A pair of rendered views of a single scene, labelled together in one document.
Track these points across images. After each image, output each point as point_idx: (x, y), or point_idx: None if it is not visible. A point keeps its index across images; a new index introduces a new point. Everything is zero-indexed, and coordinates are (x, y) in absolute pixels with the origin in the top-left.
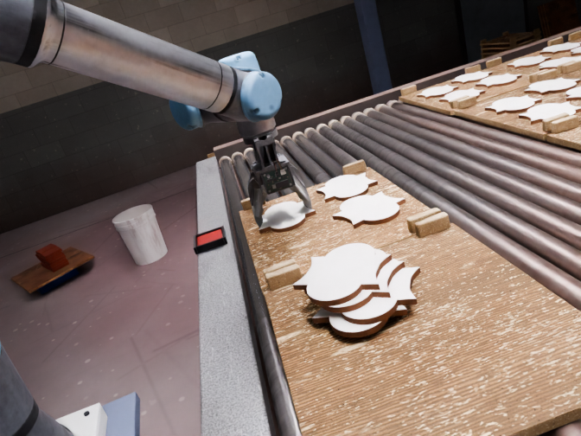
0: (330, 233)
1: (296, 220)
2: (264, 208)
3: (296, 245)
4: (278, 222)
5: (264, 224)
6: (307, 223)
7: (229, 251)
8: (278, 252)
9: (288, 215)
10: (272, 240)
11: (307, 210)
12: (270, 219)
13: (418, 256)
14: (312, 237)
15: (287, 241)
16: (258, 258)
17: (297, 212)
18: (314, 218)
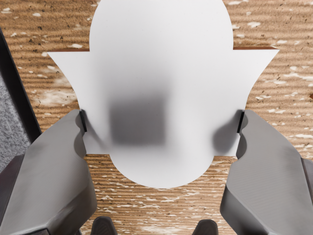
0: (221, 229)
1: (181, 173)
2: None
3: (155, 226)
4: (135, 155)
5: (94, 137)
6: (202, 175)
7: (5, 117)
8: (123, 227)
9: (170, 134)
10: (114, 192)
11: (229, 144)
12: (111, 114)
13: None
14: (189, 223)
15: (143, 210)
16: (87, 224)
17: (202, 134)
18: (227, 164)
